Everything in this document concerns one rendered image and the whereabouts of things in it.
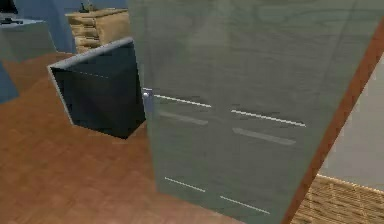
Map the grey-green cupboard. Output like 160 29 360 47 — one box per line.
126 0 384 224

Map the black cabinet with grey top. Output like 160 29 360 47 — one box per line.
47 36 147 140

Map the light wooden chest of drawers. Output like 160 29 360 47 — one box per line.
64 7 132 54

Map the pale blue-grey table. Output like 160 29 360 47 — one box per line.
0 18 57 63

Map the silver door handle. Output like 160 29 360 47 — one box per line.
142 87 154 114

